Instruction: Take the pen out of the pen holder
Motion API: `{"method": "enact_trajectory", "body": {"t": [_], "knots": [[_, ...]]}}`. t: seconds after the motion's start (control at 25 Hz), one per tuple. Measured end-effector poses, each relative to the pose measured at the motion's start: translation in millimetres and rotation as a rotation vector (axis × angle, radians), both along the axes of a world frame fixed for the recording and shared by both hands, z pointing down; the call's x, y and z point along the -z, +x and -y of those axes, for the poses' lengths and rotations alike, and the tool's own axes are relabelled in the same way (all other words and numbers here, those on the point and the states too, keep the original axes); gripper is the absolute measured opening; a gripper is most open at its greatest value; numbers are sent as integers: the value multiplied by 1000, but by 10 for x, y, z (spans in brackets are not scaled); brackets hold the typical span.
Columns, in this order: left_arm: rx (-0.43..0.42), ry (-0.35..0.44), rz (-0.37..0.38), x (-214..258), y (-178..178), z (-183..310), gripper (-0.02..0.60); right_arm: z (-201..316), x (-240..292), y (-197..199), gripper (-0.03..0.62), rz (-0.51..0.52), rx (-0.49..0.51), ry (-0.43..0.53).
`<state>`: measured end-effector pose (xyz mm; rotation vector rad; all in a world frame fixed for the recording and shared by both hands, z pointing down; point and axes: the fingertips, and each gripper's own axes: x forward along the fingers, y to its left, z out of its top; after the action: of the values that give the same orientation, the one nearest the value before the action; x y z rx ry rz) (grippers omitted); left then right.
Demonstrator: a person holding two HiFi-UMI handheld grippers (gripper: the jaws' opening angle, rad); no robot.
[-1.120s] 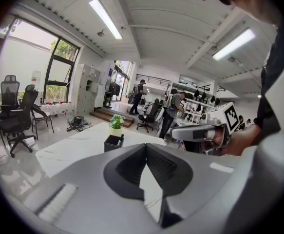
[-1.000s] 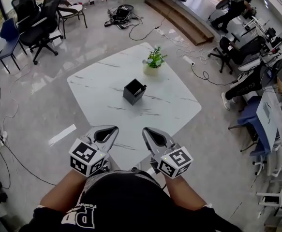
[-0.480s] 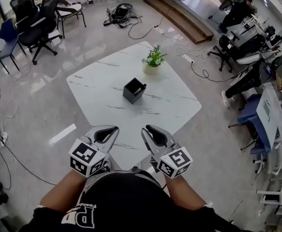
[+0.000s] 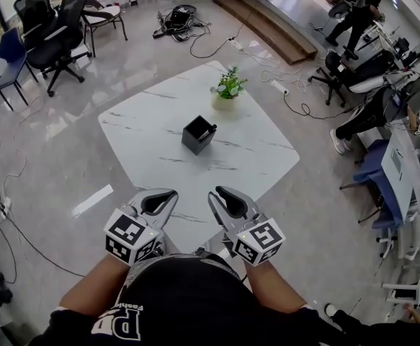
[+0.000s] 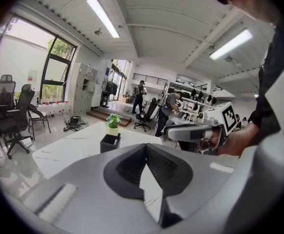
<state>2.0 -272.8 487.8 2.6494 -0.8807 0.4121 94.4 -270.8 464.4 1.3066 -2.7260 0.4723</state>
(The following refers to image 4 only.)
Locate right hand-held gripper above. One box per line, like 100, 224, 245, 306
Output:
207, 185, 286, 267

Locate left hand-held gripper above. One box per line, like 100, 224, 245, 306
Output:
103, 188, 179, 267

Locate black square pen holder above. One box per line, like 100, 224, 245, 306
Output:
181, 115, 217, 156

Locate person's right forearm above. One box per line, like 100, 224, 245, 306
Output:
245, 259, 308, 315

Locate person's left forearm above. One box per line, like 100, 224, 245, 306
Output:
58, 254, 135, 316

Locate white marble table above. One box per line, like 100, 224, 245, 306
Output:
97, 61, 300, 255

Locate person's black printed shirt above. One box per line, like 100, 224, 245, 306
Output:
29, 252, 344, 346

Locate potted green plant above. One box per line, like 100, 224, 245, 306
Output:
210, 66, 249, 112

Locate black swivel office chair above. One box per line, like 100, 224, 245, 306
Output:
307, 50, 351, 108

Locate wooden steps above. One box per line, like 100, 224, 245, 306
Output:
212, 0, 318, 66

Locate white rimmed office chair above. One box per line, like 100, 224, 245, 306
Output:
341, 48, 398, 95

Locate beige cushioned chair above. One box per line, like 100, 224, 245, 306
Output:
81, 0, 129, 58

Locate black mesh office chair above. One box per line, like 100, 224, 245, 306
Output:
25, 0, 94, 99
13, 0, 58, 39

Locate blue chair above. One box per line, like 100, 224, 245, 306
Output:
0, 26, 40, 112

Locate long black floor cable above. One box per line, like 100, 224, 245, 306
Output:
0, 123, 86, 286

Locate coiled black floor cable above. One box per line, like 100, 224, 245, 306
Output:
283, 92, 354, 120

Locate white floor cable tangle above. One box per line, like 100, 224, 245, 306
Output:
241, 47, 308, 93

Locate white metal frame stand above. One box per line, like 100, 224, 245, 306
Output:
381, 250, 420, 306

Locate bundle of black cables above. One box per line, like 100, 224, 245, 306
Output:
151, 4, 210, 43

